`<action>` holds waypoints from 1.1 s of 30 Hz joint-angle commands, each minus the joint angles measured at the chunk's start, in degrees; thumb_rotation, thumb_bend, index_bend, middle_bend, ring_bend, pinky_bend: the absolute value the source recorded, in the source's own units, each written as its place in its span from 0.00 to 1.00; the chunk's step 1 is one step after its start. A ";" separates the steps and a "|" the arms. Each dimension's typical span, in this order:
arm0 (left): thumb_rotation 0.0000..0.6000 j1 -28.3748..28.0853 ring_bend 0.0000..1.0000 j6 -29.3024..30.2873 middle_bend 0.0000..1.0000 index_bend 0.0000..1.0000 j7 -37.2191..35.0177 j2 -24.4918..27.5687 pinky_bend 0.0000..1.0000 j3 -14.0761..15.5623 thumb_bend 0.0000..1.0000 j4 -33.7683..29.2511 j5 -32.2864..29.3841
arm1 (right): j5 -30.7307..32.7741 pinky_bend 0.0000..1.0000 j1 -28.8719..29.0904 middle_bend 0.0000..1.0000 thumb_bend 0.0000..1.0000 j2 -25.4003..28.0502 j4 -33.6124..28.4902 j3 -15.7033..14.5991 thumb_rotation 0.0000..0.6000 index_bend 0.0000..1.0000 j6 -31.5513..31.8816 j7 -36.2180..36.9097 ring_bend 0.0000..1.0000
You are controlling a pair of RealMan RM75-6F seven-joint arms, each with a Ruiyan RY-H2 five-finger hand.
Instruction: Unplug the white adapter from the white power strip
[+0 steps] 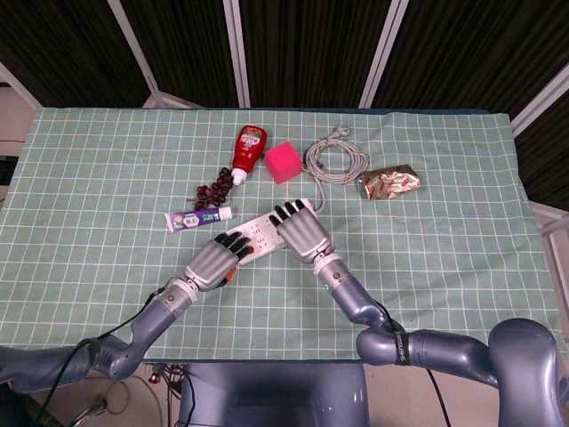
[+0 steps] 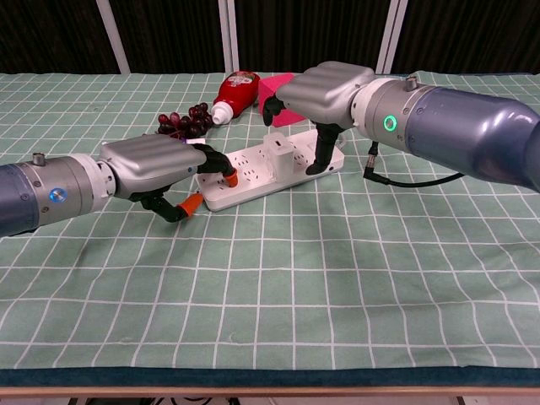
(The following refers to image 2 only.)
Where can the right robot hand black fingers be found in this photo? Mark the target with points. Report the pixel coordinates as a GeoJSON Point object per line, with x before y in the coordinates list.
{"type": "Point", "coordinates": [325, 93]}

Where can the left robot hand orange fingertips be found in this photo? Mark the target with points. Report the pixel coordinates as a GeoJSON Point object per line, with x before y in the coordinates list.
{"type": "Point", "coordinates": [147, 164]}

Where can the small white plug adapter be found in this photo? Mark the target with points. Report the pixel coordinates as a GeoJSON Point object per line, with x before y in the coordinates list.
{"type": "Point", "coordinates": [284, 162]}

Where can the white power strip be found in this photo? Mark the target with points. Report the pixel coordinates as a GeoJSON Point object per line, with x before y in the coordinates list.
{"type": "Point", "coordinates": [253, 185]}

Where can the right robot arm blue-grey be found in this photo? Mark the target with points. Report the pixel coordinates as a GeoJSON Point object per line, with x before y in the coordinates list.
{"type": "Point", "coordinates": [455, 126]}

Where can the purple white toothpaste tube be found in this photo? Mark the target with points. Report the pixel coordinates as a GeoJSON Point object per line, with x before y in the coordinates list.
{"type": "Point", "coordinates": [195, 142]}

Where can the pink foam cube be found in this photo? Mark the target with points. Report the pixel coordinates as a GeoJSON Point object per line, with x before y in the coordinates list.
{"type": "Point", "coordinates": [270, 86]}

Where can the dark red grape bunch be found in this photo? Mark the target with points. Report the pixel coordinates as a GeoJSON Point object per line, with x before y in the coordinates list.
{"type": "Point", "coordinates": [190, 122]}

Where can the red ketchup squeeze bottle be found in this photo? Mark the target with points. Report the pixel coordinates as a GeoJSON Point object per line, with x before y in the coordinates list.
{"type": "Point", "coordinates": [236, 93]}

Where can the green checked tablecloth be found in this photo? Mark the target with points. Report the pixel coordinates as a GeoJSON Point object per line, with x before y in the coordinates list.
{"type": "Point", "coordinates": [270, 287]}

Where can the white aluminium frame post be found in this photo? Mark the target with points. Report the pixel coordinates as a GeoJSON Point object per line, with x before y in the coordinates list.
{"type": "Point", "coordinates": [113, 36]}
{"type": "Point", "coordinates": [392, 36]}
{"type": "Point", "coordinates": [230, 36]}

